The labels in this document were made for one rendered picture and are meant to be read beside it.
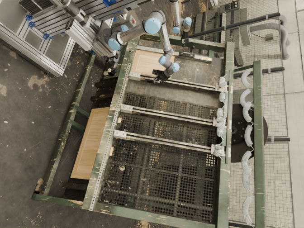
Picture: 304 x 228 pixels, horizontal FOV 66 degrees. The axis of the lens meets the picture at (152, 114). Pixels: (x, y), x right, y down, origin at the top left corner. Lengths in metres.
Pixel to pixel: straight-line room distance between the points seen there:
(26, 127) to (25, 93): 0.37
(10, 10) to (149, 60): 1.51
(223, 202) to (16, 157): 2.12
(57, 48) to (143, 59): 1.02
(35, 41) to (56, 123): 0.97
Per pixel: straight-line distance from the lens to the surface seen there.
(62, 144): 2.94
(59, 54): 3.03
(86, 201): 2.36
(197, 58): 3.01
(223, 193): 2.39
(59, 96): 3.17
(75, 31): 2.23
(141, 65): 2.89
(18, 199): 2.93
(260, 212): 2.78
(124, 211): 2.30
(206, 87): 2.78
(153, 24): 1.89
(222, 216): 2.36
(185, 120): 2.52
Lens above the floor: 2.49
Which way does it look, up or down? 31 degrees down
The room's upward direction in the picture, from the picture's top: 85 degrees clockwise
